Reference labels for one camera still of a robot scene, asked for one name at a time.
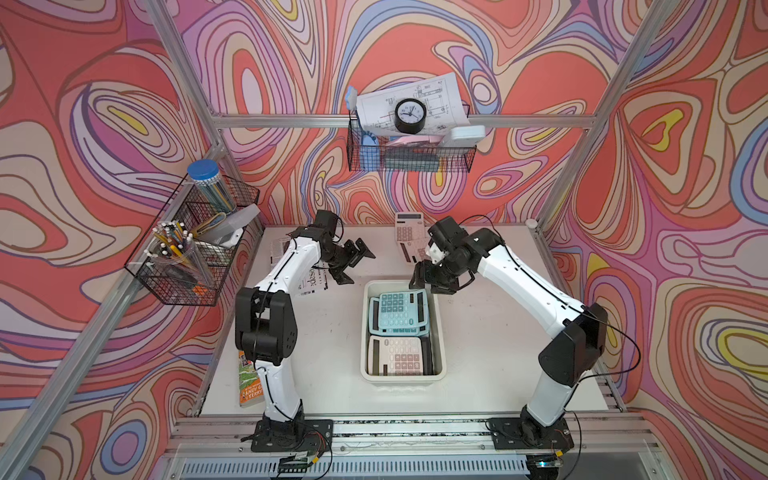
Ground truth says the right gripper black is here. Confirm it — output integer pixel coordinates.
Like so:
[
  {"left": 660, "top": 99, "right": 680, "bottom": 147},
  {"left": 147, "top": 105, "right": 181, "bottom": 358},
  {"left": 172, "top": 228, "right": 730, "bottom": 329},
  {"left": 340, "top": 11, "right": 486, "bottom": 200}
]
[{"left": 410, "top": 250, "right": 469, "bottom": 294}]

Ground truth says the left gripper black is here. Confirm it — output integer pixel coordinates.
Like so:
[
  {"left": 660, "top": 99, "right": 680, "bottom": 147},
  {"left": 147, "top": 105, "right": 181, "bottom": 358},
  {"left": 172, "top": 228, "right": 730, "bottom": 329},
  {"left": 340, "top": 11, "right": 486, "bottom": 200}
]
[{"left": 319, "top": 236, "right": 373, "bottom": 284}]

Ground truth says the light blue calculator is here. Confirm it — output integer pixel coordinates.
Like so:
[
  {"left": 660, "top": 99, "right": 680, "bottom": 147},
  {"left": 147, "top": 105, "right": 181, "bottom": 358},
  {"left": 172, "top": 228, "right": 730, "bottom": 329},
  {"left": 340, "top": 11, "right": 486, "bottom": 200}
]
[
  {"left": 378, "top": 289, "right": 430, "bottom": 337},
  {"left": 367, "top": 297, "right": 380, "bottom": 335}
]

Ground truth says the pink calculator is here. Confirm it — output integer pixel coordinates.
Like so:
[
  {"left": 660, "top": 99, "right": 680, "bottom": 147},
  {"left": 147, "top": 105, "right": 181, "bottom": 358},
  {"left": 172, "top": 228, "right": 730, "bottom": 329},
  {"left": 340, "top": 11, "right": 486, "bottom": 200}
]
[
  {"left": 398, "top": 239, "right": 429, "bottom": 265},
  {"left": 367, "top": 336, "right": 425, "bottom": 376},
  {"left": 395, "top": 212, "right": 426, "bottom": 242}
]

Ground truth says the black calculator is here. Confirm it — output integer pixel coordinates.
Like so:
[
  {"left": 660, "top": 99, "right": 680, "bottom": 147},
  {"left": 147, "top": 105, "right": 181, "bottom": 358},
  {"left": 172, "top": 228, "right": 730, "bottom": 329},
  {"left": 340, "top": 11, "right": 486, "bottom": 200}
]
[{"left": 420, "top": 336, "right": 434, "bottom": 376}]

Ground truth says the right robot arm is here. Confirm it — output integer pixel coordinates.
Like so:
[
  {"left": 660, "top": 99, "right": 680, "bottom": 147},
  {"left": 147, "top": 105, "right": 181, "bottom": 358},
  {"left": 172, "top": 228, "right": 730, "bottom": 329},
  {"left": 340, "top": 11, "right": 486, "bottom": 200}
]
[{"left": 409, "top": 217, "right": 608, "bottom": 447}]

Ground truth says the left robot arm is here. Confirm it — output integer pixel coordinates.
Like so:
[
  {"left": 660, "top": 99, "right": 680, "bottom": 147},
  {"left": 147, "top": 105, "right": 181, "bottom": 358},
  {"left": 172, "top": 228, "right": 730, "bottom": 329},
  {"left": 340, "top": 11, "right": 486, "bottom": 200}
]
[{"left": 234, "top": 210, "right": 375, "bottom": 435}]

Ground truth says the white plastic storage box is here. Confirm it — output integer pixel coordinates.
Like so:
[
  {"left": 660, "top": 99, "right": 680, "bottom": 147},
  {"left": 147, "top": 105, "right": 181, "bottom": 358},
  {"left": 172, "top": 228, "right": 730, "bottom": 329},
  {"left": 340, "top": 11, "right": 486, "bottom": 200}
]
[{"left": 360, "top": 280, "right": 447, "bottom": 387}]

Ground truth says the pink calculator back top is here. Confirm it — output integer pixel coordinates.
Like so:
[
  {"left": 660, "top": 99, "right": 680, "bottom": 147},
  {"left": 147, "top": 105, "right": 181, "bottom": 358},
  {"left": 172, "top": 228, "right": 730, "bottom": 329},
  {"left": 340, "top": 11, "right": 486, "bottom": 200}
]
[{"left": 395, "top": 212, "right": 426, "bottom": 242}]

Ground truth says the white stapler in basket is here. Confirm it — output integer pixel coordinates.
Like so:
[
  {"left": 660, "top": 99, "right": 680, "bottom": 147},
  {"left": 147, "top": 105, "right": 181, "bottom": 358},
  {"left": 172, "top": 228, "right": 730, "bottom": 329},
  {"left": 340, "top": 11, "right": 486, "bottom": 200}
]
[{"left": 197, "top": 204, "right": 260, "bottom": 248}]

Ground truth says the white rounded device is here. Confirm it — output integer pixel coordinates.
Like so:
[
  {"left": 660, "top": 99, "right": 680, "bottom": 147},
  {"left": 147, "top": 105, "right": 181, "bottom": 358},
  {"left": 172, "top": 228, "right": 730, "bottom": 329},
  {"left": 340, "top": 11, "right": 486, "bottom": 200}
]
[{"left": 443, "top": 125, "right": 486, "bottom": 148}]

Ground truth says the black round clock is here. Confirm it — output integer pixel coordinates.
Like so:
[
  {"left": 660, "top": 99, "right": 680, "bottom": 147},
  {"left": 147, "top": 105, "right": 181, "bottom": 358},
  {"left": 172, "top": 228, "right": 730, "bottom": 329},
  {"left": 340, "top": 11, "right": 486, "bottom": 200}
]
[{"left": 394, "top": 98, "right": 427, "bottom": 135}]

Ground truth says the orange paperback book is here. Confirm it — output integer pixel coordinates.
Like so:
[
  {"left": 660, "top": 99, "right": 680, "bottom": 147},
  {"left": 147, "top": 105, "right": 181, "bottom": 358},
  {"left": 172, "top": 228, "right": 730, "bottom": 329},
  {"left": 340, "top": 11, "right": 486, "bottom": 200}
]
[{"left": 238, "top": 351, "right": 263, "bottom": 408}]

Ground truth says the white paper drawing sheet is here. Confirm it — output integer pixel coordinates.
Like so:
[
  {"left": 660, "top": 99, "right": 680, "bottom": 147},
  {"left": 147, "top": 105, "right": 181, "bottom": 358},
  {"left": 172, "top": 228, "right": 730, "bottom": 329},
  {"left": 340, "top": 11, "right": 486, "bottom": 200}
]
[{"left": 356, "top": 73, "right": 469, "bottom": 137}]

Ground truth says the blue lid pencil jar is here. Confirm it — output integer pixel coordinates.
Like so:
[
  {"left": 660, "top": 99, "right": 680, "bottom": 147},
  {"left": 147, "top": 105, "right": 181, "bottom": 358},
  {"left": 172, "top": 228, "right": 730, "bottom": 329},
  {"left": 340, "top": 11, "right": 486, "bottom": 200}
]
[{"left": 187, "top": 159, "right": 236, "bottom": 215}]

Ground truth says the clear cup of pencils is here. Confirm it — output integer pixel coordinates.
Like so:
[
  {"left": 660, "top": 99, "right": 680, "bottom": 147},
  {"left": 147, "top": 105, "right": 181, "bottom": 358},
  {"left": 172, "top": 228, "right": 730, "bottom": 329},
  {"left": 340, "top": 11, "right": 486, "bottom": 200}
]
[{"left": 144, "top": 221, "right": 214, "bottom": 287}]

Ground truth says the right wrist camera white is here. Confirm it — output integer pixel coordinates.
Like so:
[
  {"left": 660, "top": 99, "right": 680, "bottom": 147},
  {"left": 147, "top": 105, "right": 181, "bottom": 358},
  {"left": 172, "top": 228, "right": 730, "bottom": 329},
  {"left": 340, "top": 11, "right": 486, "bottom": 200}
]
[{"left": 425, "top": 240, "right": 446, "bottom": 265}]

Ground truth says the black wire basket back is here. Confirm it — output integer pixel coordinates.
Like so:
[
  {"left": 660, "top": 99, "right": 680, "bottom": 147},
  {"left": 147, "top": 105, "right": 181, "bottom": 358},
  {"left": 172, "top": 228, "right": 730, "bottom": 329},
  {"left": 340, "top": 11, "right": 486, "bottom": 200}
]
[{"left": 346, "top": 112, "right": 477, "bottom": 173}]

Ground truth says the black wire basket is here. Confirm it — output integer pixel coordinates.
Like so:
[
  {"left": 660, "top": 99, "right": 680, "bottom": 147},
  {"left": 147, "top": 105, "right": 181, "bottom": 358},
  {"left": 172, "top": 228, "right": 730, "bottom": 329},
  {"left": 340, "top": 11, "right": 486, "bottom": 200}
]
[
  {"left": 346, "top": 112, "right": 477, "bottom": 173},
  {"left": 124, "top": 178, "right": 241, "bottom": 306}
]

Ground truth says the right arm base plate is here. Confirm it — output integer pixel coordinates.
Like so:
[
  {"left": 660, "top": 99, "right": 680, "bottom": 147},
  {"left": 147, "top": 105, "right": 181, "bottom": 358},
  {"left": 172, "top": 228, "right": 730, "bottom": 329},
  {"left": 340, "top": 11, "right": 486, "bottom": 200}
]
[{"left": 485, "top": 416, "right": 574, "bottom": 453}]

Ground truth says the black wire basket left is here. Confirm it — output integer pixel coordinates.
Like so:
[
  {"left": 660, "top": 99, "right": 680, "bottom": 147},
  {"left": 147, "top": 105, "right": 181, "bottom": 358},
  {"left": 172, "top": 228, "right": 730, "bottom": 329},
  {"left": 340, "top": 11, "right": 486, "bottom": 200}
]
[{"left": 124, "top": 178, "right": 241, "bottom": 306}]

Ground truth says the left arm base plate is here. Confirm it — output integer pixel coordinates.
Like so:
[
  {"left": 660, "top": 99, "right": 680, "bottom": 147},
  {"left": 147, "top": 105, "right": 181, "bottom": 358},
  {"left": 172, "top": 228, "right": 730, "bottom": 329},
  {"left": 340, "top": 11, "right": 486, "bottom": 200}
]
[{"left": 242, "top": 417, "right": 334, "bottom": 454}]

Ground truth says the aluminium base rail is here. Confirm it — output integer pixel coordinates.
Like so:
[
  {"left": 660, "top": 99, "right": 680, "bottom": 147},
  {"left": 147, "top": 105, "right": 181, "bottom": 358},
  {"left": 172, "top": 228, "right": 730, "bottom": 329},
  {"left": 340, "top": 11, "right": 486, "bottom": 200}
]
[{"left": 149, "top": 411, "right": 681, "bottom": 479}]

